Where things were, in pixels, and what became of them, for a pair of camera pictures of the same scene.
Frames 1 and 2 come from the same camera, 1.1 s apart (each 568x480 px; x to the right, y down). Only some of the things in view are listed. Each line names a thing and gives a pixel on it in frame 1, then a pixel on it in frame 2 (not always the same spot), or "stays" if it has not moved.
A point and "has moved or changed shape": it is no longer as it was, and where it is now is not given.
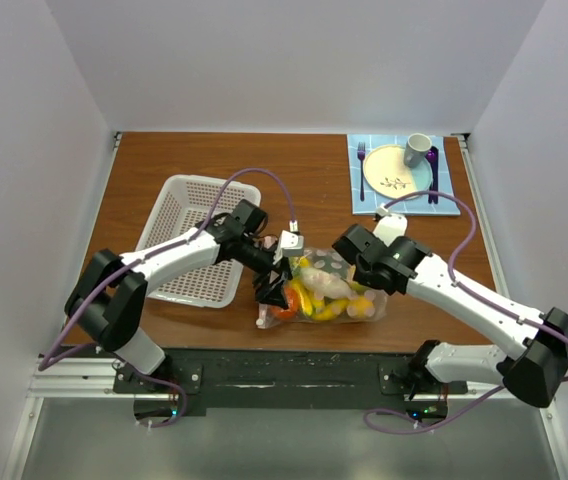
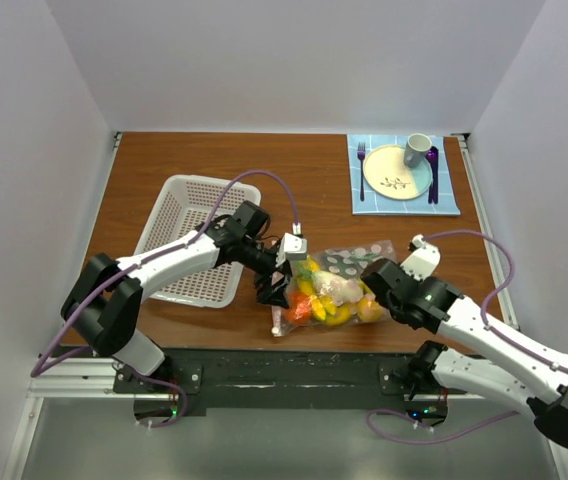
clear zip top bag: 322,286 stays
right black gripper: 358,276 to 398,266
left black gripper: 271,292 stays
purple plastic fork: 361,150 stays
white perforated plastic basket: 184,201 stays
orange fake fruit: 293,305 has moved or changed shape
